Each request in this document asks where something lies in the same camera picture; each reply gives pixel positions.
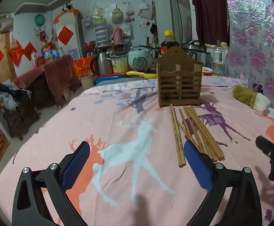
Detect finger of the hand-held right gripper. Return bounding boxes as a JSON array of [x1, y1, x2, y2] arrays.
[[256, 135, 274, 157]]

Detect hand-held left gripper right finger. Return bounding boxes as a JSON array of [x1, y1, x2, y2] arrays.
[[183, 140, 262, 226]]

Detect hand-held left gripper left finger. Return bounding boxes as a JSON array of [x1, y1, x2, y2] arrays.
[[12, 141, 91, 226]]

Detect bunch of wooden chopsticks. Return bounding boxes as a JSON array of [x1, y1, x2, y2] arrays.
[[169, 104, 225, 168]]

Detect wooden slatted chopstick holder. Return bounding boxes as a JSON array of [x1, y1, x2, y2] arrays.
[[156, 46, 203, 107]]

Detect olive and white fluffy sock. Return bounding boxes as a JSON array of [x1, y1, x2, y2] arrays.
[[232, 84, 271, 116]]

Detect pink deer printed bedsheet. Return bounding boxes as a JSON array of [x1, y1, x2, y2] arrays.
[[0, 75, 274, 226]]

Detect dark wicker chair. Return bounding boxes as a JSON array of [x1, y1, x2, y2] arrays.
[[0, 92, 40, 139]]

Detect beige waste bin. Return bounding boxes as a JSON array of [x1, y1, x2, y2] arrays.
[[79, 75, 95, 89]]

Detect floral plastic covered panel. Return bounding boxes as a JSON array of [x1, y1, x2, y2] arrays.
[[224, 0, 274, 113]]

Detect clear cooking oil bottle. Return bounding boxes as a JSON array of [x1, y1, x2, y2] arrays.
[[212, 40, 228, 76]]

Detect table with red cloth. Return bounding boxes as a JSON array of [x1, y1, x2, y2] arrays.
[[14, 55, 81, 110]]

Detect blue plastic tray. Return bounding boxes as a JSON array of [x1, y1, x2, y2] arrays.
[[95, 75, 131, 86]]

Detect pile of grey clothes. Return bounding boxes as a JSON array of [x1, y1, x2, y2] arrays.
[[0, 80, 33, 111]]

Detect stainless steel kettle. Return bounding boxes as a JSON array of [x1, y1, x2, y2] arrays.
[[90, 52, 114, 76]]

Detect yellow plastic ladle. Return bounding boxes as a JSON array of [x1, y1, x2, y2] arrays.
[[127, 71, 158, 79]]

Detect cream plastic tub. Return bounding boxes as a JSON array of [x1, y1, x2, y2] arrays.
[[111, 56, 129, 73]]

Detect blue tin cans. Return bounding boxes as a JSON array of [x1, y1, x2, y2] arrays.
[[53, 48, 65, 59]]

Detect white refrigerator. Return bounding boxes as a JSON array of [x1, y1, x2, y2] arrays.
[[53, 13, 84, 60]]

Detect black silver pressure cooker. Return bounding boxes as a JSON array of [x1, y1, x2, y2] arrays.
[[181, 40, 211, 70]]

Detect yellow oil jug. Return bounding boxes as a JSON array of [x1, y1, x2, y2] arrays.
[[41, 42, 55, 63]]

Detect wooden door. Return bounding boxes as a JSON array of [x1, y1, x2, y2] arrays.
[[0, 32, 17, 95]]

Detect pale green rice cooker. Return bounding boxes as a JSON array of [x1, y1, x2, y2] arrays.
[[128, 46, 154, 72]]

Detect dark soy sauce bottle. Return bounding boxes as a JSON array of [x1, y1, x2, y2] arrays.
[[161, 30, 180, 58]]

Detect red plastic bag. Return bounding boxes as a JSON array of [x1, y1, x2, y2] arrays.
[[8, 40, 24, 66]]

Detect red diamond paper on refrigerator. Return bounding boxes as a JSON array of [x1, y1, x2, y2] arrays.
[[57, 26, 74, 46]]

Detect green stacked food container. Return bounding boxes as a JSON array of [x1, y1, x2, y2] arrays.
[[93, 18, 108, 47]]

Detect dark red curtain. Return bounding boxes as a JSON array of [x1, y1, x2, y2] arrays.
[[191, 0, 230, 47]]

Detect pink thermos jug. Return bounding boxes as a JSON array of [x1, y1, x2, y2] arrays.
[[113, 26, 124, 45]]

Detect orange cloth cover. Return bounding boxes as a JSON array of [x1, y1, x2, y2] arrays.
[[53, 9, 83, 24]]

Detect beige hanging bag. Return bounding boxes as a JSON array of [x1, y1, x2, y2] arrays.
[[111, 5, 124, 24]]

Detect small red diamond wall paper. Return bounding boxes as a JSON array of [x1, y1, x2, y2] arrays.
[[23, 42, 37, 62]]

